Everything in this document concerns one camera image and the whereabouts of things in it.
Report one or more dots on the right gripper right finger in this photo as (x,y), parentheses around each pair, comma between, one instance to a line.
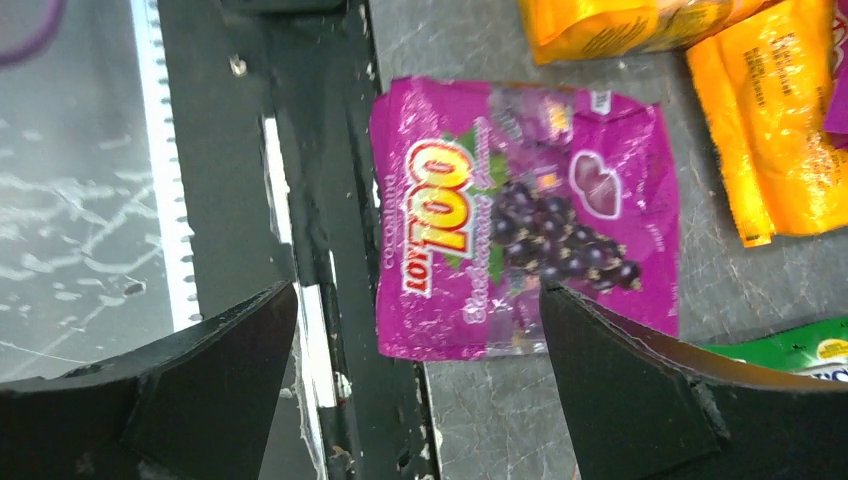
(643,405)

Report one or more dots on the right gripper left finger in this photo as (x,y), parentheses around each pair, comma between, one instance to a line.
(197,404)

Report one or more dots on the green Fox's candy bag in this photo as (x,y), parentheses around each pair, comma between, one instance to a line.
(817,350)

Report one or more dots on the purple candy bag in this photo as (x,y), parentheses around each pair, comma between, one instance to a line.
(489,191)
(835,120)

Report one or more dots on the orange mango candy bag front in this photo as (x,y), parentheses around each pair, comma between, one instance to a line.
(569,30)

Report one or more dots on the white toothed rail strip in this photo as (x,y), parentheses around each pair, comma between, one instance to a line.
(175,231)

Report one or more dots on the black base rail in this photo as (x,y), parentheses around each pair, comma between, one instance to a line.
(271,103)

